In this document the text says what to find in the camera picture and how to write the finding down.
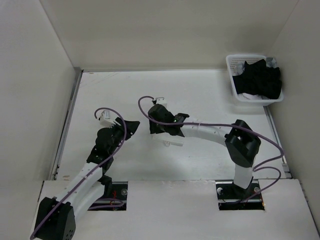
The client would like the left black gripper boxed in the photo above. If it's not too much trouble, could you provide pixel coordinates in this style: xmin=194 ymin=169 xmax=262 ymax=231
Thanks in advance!
xmin=108 ymin=118 xmax=140 ymax=155

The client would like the white tank top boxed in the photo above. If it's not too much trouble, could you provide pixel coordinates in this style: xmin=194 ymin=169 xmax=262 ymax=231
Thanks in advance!
xmin=151 ymin=133 xmax=184 ymax=147

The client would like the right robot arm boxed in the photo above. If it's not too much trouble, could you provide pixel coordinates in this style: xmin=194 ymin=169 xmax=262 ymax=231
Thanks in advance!
xmin=147 ymin=104 xmax=261 ymax=200

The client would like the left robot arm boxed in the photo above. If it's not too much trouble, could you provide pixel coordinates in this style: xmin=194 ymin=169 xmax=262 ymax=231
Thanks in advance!
xmin=30 ymin=117 xmax=140 ymax=240

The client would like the black tank top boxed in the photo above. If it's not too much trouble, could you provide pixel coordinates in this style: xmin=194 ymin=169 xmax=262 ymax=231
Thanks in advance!
xmin=232 ymin=59 xmax=282 ymax=100

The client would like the white garment in basket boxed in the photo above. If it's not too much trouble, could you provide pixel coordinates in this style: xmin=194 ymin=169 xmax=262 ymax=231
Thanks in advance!
xmin=237 ymin=93 xmax=269 ymax=101

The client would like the white plastic basket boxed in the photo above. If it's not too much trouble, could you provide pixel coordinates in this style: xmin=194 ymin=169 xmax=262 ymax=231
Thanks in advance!
xmin=225 ymin=53 xmax=284 ymax=107

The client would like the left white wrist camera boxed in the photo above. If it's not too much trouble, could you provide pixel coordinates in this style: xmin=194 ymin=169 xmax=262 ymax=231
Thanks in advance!
xmin=98 ymin=110 xmax=117 ymax=128

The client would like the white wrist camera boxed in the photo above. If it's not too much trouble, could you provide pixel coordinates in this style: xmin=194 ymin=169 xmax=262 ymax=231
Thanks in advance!
xmin=152 ymin=97 xmax=167 ymax=107
xmin=98 ymin=110 xmax=117 ymax=128

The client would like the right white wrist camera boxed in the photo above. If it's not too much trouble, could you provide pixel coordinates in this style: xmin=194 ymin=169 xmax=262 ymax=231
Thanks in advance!
xmin=152 ymin=97 xmax=167 ymax=107

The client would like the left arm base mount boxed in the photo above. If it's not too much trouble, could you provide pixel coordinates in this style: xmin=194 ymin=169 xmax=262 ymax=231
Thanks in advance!
xmin=88 ymin=182 xmax=128 ymax=212

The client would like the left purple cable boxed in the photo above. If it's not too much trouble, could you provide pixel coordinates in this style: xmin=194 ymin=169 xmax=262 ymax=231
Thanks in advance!
xmin=29 ymin=107 xmax=127 ymax=240

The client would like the purple cable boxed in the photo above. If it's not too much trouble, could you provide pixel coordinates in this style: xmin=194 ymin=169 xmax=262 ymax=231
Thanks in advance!
xmin=29 ymin=107 xmax=127 ymax=240
xmin=137 ymin=96 xmax=285 ymax=203

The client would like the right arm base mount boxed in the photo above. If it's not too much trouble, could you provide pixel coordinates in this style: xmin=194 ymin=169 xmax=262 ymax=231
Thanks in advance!
xmin=215 ymin=180 xmax=265 ymax=211

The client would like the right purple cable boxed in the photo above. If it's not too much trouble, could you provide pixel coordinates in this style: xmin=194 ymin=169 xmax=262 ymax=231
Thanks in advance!
xmin=137 ymin=96 xmax=285 ymax=203

